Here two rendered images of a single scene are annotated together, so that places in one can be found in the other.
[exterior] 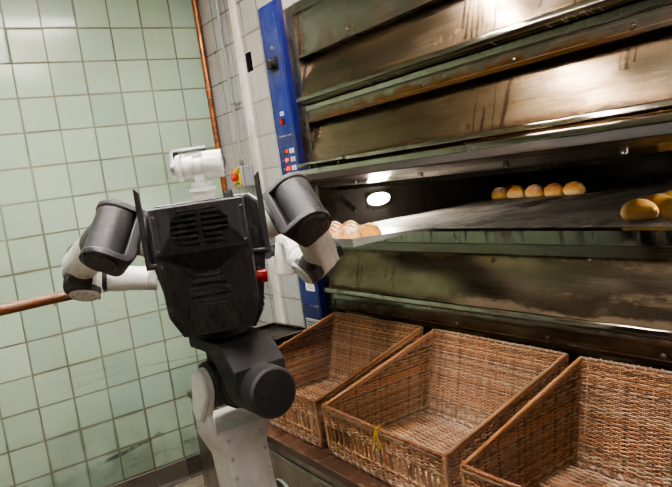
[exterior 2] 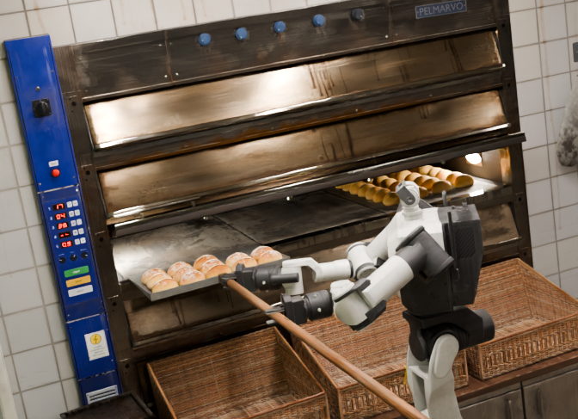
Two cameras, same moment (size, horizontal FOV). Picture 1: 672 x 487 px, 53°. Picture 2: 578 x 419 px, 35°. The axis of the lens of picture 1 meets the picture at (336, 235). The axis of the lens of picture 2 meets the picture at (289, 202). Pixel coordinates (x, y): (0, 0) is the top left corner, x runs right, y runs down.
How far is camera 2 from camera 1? 3.52 m
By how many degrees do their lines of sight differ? 76
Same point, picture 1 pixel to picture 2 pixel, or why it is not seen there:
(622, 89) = (427, 129)
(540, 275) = not seen: hidden behind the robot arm
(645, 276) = not seen: hidden behind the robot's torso
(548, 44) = (381, 102)
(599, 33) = (412, 98)
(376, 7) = (212, 62)
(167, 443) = not seen: outside the picture
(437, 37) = (291, 93)
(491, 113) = (340, 147)
